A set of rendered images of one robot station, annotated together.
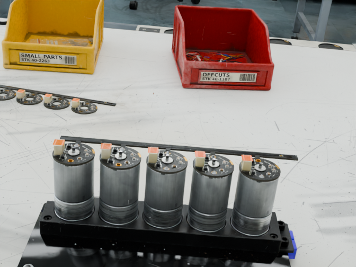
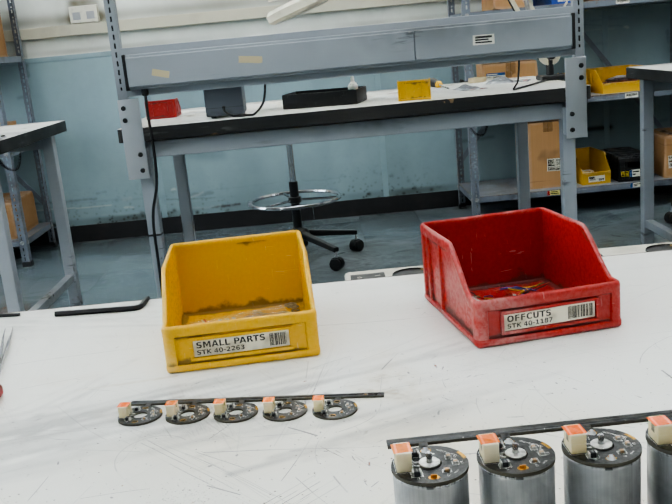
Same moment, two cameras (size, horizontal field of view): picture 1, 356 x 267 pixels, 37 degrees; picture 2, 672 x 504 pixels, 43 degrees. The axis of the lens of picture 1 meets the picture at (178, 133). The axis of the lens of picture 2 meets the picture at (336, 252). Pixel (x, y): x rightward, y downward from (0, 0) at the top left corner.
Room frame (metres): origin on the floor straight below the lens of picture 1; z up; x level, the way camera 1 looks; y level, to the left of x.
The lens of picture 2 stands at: (0.02, 0.09, 0.95)
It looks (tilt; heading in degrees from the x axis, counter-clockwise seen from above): 14 degrees down; 0
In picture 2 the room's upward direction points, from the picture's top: 5 degrees counter-clockwise
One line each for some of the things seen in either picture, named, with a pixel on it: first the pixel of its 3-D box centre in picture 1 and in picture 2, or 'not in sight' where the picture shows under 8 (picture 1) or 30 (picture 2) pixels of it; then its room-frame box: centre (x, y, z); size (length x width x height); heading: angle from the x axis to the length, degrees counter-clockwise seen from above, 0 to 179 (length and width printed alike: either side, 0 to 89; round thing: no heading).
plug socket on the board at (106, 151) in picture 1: (107, 151); (491, 447); (0.27, 0.04, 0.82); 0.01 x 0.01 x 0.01; 1
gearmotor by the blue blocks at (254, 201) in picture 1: (254, 202); not in sight; (0.27, -0.05, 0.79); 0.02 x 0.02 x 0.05
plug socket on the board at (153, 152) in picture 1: (154, 154); (577, 438); (0.27, 0.01, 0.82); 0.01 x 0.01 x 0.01; 1
